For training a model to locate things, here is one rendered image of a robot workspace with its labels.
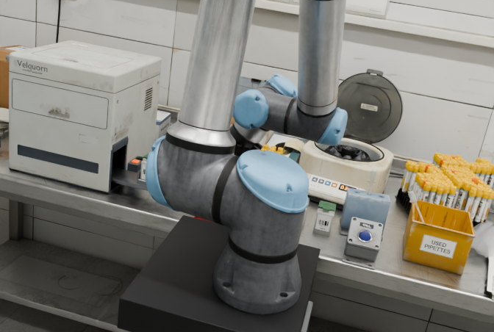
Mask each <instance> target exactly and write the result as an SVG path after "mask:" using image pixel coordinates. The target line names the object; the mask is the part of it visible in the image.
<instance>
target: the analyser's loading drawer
mask: <svg viewBox="0 0 494 332"><path fill-rule="evenodd" d="M111 182H113V183H116V184H122V185H125V186H129V187H134V188H138V189H141V190H146V191H148V189H147V186H146V181H144V180H140V170H139V171H138V172H137V173H136V172H132V171H129V170H124V169H120V168H116V167H112V178H111Z"/></svg>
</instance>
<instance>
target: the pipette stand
mask: <svg viewBox="0 0 494 332"><path fill-rule="evenodd" d="M390 203H391V201H390V196H389V195H384V194H379V193H375V192H370V195H368V191H364V190H356V189H352V188H348V189H347V193H346V199H345V202H344V206H343V212H342V215H341V218H340V233H341V234H344V235H348V230H349V226H350V223H351V218H352V217H357V218H360V219H364V220H369V221H373V222H377V223H381V224H383V230H382V234H383V231H384V226H385V223H386V219H387V215H388V212H389V208H390ZM382 240H383V237H382V239H381V242H382Z"/></svg>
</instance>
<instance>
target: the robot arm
mask: <svg viewBox="0 0 494 332"><path fill-rule="evenodd" d="M255 2H256V0H201V1H200V5H199V9H198V17H197V21H196V28H195V32H194V37H193V44H192V48H191V52H190V60H189V64H188V69H187V76H186V80H185V88H184V92H183V96H182V104H181V108H180V113H179V119H178V121H177V122H175V124H173V125H172V126H170V127H168V129H167V132H166V135H165V136H162V137H160V138H159V139H157V140H156V141H155V143H154V144H153V145H152V147H151V149H152V151H151V152H149V154H148V159H147V162H146V186H147V189H148V192H149V194H150V195H151V197H152V198H153V199H154V200H155V201H156V202H158V203H160V204H162V205H164V206H167V207H169V208H170V209H172V210H174V211H176V212H184V213H186V214H190V215H192V216H195V217H199V218H201V219H204V220H208V221H210V222H213V223H217V224H220V225H224V226H226V227H228V228H229V239H228V242H227V244H226V247H225V248H224V249H223V252H222V254H221V256H220V258H219V259H218V261H217V263H216V265H215V268H214V273H213V279H212V285H213V288H214V290H215V292H216V294H217V295H218V297H219V298H220V299H222V301H223V302H225V303H226V304H228V305H229V306H231V307H233V308H235V309H237V310H240V311H244V312H247V313H250V314H277V313H280V312H283V311H286V310H288V309H289V308H291V307H292V306H293V305H294V304H295V303H296V302H297V300H298V298H299V295H300V291H301V273H300V269H299V264H298V257H297V250H298V244H299V240H300V235H301V228H302V224H303V219H304V213H305V209H306V207H307V204H308V196H307V195H308V189H309V179H308V176H307V174H306V172H305V171H304V170H303V168H302V167H301V166H300V165H299V164H298V163H296V162H295V161H293V160H292V159H290V158H288V157H286V156H284V155H282V154H278V153H276V152H273V151H266V150H265V151H261V149H262V147H263V146H262V145H261V144H259V142H260V141H261V140H262V139H263V138H264V137H265V135H266V134H267V133H268V132H269V131H270V130H271V131H275V132H279V133H282V134H287V135H291V136H294V137H299V138H302V139H305V140H310V141H313V142H316V143H317V144H319V143H320V144H324V145H331V146H336V145H338V144H339V143H340V141H341V140H342V138H343V135H344V132H345V130H346V124H347V119H348V116H347V112H346V111H345V110H343V109H340V108H339V107H337V93H338V84H339V77H340V61H341V53H342V44H343V30H344V21H345V13H346V0H299V25H298V89H297V88H296V86H295V85H294V84H293V83H292V82H291V81H289V80H288V79H287V78H285V77H284V76H282V75H280V74H274V75H272V77H271V78H269V80H267V81H266V82H265V84H264V86H263V87H260V88H257V89H254V90H247V91H245V92H243V93H241V94H239V96H238V97H236V95H237V89H238V85H239V81H240V74H241V70H242V66H243V60H244V56H245V52H246V46H247V42H248V35H249V31H250V27H251V20H252V17H253V13H254V6H255ZM336 107H337V108H336ZM232 116H233V118H234V119H235V121H234V123H233V125H232V126H231V127H230V125H231V121H232Z"/></svg>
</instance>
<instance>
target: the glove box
mask: <svg viewBox="0 0 494 332"><path fill-rule="evenodd" d="M305 144H306V140H300V139H296V138H292V137H286V136H282V135H278V134H274V135H273V136H272V138H271V139H270V140H269V141H268V143H267V145H269V148H270V147H271V146H276V151H277V150H278V148H283V155H284V156H286V157H288V158H290V159H292V160H293V161H295V162H296V163H298V164H299V160H300V155H301V149H302V147H303V145H305Z"/></svg>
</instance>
